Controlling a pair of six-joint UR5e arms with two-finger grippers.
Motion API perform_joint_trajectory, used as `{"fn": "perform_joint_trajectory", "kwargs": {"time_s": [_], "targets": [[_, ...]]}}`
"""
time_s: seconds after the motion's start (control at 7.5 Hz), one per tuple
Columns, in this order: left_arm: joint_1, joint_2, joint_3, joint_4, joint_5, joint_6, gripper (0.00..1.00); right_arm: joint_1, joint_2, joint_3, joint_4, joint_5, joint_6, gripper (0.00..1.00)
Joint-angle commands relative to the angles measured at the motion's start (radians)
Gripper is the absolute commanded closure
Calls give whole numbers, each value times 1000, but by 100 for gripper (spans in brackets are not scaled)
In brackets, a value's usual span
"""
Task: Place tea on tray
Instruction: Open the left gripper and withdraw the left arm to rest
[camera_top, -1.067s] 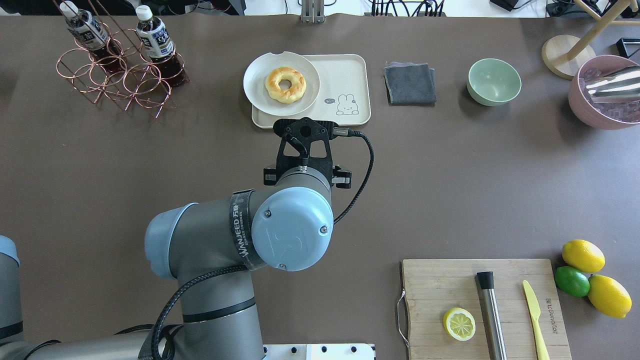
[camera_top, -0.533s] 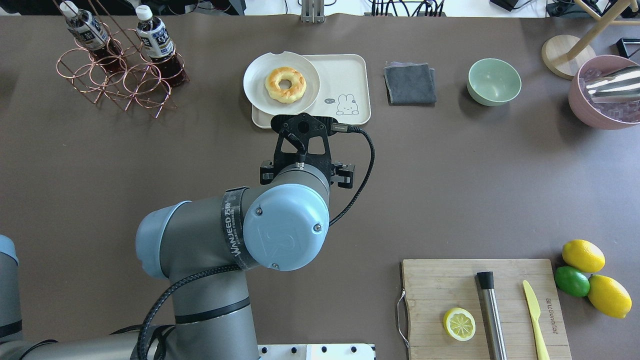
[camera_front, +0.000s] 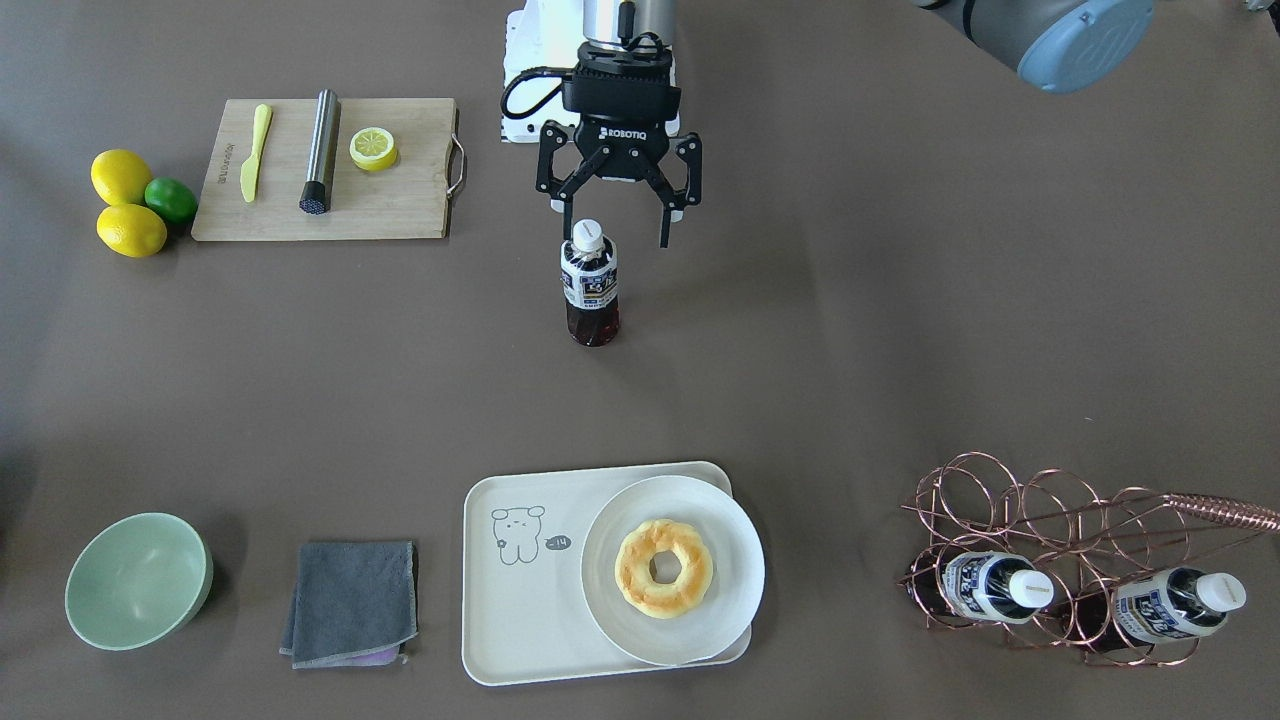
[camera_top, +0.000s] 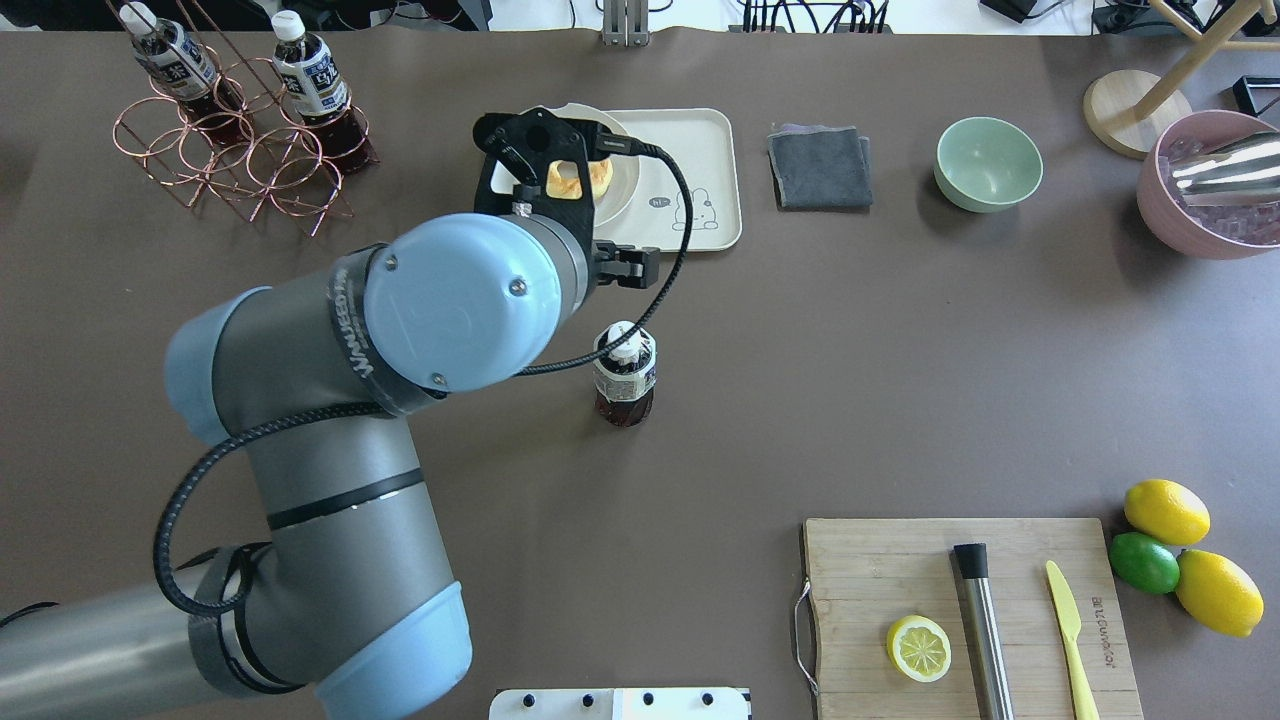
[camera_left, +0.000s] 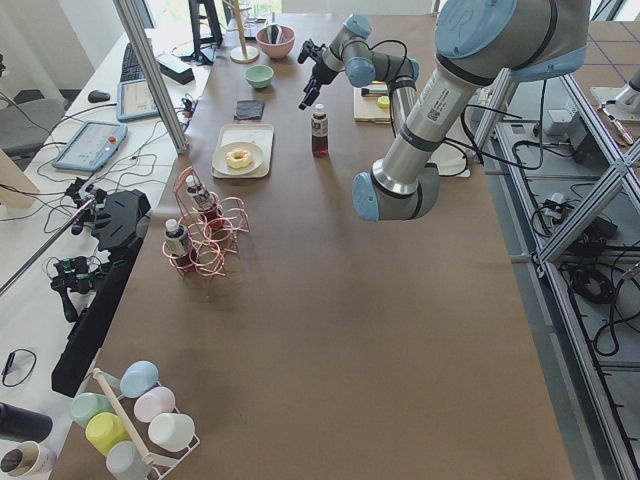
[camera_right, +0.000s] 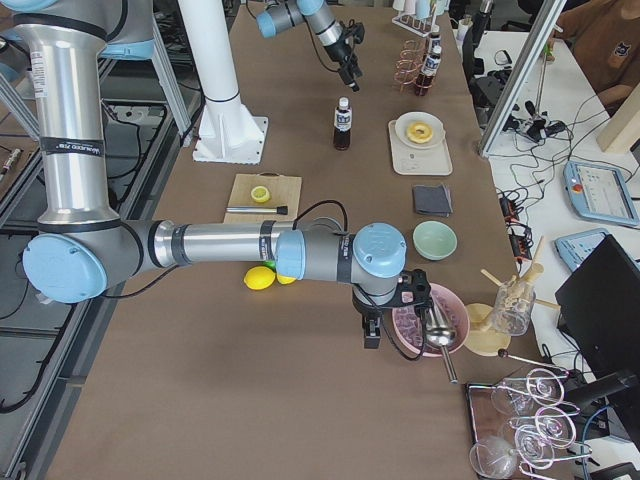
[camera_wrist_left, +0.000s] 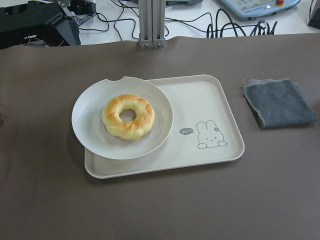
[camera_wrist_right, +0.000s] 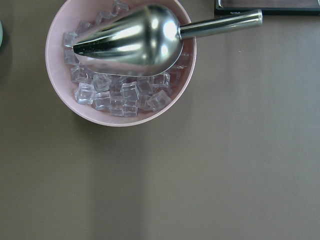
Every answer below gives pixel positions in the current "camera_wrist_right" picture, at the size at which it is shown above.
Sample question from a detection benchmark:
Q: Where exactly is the dark glass tray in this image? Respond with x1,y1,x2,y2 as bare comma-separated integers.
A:
214,0,320,16

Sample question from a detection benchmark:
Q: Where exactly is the pink ice bowl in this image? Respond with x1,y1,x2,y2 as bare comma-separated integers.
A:
45,0,197,127

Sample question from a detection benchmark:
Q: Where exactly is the steel ice scoop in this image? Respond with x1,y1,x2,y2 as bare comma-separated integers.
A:
72,3,263,77

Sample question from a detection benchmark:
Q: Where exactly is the green ceramic bowl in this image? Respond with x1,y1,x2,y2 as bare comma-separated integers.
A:
0,21,3,46

